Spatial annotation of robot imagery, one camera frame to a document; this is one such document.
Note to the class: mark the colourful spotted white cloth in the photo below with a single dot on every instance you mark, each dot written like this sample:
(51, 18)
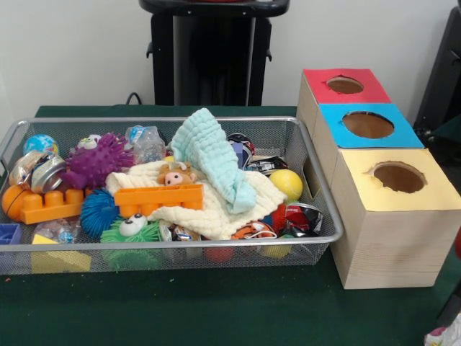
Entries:
(444, 337)

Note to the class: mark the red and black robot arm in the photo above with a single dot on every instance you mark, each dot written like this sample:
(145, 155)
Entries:
(453, 299)

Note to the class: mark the wooden box with three holes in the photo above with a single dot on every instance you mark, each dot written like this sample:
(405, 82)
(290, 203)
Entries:
(392, 245)

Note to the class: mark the light blue waffle cloth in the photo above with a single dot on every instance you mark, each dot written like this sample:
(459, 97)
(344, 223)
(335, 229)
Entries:
(209, 151)

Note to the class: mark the cream waffle cloth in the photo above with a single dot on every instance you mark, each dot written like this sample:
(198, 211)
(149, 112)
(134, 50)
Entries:
(212, 220)

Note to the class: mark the small brown plush toy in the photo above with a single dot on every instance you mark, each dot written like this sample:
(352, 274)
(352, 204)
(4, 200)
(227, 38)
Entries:
(174, 176)

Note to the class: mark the yellow ball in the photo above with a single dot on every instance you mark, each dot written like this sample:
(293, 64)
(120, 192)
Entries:
(286, 184)

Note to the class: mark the long orange toy brick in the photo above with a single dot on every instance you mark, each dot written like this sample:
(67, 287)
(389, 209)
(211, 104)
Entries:
(158, 197)

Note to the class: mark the green puffer toy with eyes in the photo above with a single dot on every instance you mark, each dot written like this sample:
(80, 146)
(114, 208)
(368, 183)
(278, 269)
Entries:
(138, 234)

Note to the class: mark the purple spiky rubber toy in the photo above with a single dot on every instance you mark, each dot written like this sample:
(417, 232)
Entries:
(99, 158)

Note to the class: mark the dark green table cloth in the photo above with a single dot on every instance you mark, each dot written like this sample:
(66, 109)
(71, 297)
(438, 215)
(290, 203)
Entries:
(216, 306)
(450, 131)

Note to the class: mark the blue puffer ball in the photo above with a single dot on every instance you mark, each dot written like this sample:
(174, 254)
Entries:
(99, 212)

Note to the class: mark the small globe ball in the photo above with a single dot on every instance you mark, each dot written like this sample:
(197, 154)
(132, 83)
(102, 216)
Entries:
(39, 143)

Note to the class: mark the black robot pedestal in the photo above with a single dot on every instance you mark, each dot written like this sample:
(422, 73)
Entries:
(212, 54)

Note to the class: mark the black stand frame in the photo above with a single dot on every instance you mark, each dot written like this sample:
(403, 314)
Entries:
(443, 72)

